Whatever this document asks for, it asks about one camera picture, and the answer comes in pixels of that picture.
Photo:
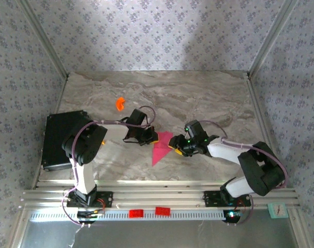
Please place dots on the pink cloth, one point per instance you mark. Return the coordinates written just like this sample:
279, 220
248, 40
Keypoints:
159, 155

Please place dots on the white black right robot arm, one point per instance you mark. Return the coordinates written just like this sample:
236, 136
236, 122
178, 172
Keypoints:
237, 187

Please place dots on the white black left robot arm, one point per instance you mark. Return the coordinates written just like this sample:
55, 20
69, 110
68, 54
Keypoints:
84, 180

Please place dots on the small teal square clock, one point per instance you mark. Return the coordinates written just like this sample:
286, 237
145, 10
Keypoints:
277, 210

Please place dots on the orange plastic piece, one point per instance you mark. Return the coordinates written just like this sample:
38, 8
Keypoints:
120, 104

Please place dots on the red tape piece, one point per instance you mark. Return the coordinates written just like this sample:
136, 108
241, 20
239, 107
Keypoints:
136, 213
163, 211

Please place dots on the right controller circuit board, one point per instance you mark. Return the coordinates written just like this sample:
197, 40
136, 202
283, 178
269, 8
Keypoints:
231, 214

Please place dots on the controller circuit board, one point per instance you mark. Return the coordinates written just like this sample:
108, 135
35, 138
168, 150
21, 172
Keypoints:
88, 214
231, 214

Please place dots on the shiny metal panel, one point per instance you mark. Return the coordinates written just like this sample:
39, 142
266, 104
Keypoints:
172, 235

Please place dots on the black flat case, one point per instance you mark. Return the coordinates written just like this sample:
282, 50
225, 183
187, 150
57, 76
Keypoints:
53, 134

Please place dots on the left controller circuit board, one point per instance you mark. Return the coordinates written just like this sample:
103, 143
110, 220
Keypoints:
88, 214

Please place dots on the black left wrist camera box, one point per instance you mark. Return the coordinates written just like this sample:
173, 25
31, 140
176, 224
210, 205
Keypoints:
138, 117

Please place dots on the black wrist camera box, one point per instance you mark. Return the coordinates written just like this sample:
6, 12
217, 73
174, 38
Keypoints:
196, 129
138, 117

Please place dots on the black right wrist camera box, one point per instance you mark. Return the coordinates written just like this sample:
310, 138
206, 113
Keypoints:
196, 129

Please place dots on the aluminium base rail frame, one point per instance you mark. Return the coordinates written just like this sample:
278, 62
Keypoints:
159, 196

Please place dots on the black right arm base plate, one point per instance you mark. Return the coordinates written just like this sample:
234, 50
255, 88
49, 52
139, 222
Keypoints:
211, 199

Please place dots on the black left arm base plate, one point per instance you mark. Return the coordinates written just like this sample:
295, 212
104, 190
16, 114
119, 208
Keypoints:
107, 199

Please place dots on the aluminium table side rail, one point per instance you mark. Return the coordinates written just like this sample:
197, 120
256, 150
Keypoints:
60, 98
261, 116

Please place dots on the aluminium corner post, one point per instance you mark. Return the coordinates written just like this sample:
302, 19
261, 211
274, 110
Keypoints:
272, 38
43, 38

